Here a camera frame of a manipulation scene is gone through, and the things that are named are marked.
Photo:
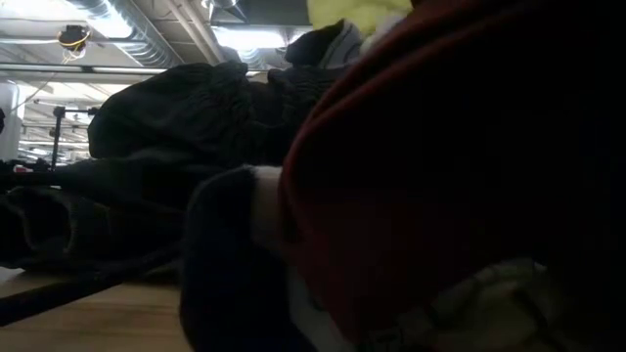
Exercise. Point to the red garment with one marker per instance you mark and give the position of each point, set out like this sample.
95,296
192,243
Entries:
391,195

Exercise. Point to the navy garment with white band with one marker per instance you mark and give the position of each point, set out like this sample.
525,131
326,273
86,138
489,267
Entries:
220,244

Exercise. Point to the grey and black garment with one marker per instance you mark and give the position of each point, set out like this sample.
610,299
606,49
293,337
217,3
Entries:
342,49

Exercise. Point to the bright ceiling light panel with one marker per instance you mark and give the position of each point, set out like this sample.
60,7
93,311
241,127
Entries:
249,38

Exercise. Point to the black knit garment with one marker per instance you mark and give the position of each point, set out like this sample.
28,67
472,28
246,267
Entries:
171,112

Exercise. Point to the yellow-green garment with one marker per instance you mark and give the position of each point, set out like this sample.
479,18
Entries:
352,14

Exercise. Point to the long ceiling light bar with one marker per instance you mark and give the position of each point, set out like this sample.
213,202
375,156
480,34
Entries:
122,70

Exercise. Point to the black tripod stand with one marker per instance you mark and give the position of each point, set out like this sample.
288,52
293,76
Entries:
58,137

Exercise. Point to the white pillar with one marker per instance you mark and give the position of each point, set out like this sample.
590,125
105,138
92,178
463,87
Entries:
10,127

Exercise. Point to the silver ceiling duct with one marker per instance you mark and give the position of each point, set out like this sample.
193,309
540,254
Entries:
142,44

